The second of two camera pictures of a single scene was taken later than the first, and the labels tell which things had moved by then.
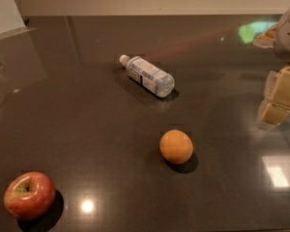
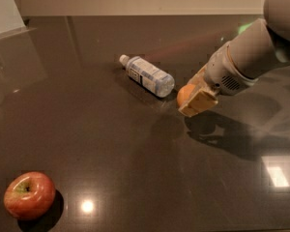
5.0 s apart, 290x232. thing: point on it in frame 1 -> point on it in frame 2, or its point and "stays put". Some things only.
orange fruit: [176, 146] -> [184, 93]
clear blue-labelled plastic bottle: [148, 75] stays put
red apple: [29, 195] stays put
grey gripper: [288, 39] -> [219, 71]
